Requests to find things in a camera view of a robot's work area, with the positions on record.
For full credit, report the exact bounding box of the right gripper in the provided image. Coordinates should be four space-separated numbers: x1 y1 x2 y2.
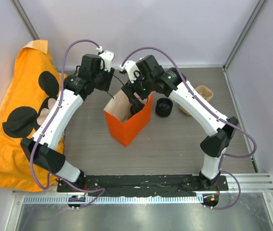
121 70 154 107

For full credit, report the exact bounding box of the orange paper bag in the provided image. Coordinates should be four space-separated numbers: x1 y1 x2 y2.
104 90 153 147

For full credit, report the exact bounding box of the brown pulp cup carrier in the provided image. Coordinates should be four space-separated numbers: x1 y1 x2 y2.
178 85 214 116

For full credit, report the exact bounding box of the black plastic cup lid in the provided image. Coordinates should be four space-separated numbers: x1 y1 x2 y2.
130 105 139 116

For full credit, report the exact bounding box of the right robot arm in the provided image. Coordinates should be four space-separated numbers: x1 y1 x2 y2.
119 55 238 190

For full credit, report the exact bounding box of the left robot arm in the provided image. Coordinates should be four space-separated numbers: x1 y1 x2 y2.
21 51 115 192

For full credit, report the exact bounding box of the orange cartoon mouse cloth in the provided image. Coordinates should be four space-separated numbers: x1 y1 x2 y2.
0 40 61 192

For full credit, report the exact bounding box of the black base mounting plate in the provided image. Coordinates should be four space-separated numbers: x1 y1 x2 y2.
56 173 229 198

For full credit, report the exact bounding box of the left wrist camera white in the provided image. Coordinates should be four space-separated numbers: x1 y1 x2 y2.
96 46 115 72

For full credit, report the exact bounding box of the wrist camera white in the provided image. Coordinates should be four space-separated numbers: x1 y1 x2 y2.
96 46 115 72
119 60 141 84

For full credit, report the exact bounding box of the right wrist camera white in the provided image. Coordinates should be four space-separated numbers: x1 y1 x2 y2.
119 60 141 84

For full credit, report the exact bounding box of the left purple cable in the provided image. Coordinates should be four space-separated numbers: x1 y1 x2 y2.
29 39 107 221

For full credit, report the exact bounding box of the purple cable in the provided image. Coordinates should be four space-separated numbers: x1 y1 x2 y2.
29 39 107 221
121 47 258 211

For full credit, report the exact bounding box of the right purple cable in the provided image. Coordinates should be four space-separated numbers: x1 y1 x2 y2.
121 47 258 211

